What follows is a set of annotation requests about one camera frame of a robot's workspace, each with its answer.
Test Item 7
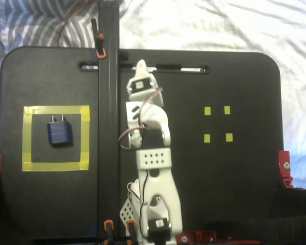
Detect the white grey striped bedsheet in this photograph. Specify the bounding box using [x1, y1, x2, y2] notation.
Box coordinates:
[0, 0, 306, 191]

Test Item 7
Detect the orange black spring clamp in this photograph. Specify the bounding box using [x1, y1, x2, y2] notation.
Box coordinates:
[125, 220, 139, 245]
[103, 220, 116, 245]
[90, 18, 107, 60]

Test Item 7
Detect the thin red wire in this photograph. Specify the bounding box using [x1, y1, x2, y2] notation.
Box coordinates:
[56, 0, 99, 48]

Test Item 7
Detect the red white wrist cable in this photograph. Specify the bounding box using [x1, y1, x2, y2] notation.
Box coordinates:
[118, 87, 164, 151]

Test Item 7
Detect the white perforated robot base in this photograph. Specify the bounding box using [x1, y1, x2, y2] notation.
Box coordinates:
[120, 196, 141, 230]

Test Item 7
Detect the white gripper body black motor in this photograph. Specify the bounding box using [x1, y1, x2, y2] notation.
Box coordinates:
[126, 76, 165, 106]

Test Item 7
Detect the black flat rail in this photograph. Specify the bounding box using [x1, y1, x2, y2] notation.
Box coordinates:
[97, 0, 121, 239]

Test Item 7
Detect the black backdrop sheet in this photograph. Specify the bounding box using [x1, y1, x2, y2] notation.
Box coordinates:
[0, 187, 306, 245]

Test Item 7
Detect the red pole base bracket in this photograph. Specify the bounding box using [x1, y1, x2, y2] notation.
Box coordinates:
[174, 230, 217, 244]

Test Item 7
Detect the white fixed gripper jaw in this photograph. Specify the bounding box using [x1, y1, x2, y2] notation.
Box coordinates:
[134, 59, 149, 80]

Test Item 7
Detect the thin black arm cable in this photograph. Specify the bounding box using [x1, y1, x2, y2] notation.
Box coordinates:
[138, 169, 150, 232]

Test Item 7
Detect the red white shoulder cable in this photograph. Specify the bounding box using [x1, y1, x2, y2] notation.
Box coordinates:
[127, 181, 141, 205]

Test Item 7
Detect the blue white charger block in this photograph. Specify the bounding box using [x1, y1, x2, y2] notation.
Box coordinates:
[46, 114, 73, 148]

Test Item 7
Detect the yellow tape square outline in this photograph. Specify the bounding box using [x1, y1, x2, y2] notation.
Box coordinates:
[21, 105, 91, 173]

